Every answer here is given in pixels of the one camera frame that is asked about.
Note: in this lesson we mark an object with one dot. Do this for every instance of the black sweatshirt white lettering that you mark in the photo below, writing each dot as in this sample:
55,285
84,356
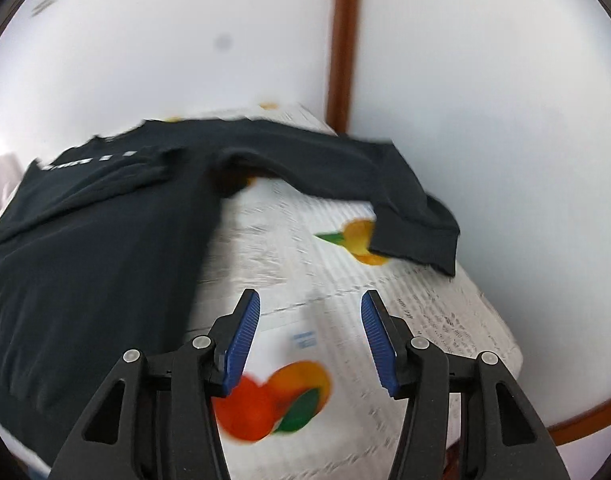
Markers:
101,249

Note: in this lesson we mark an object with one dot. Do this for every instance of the brown wooden wall trim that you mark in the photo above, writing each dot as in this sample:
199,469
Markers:
341,67

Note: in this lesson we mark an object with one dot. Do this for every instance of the fruit print table cloth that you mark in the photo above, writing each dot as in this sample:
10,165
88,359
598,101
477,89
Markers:
309,404

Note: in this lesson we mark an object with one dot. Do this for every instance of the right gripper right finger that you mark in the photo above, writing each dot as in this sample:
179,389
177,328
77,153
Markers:
387,337

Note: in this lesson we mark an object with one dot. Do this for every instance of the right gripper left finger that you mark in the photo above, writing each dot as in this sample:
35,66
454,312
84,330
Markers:
231,337

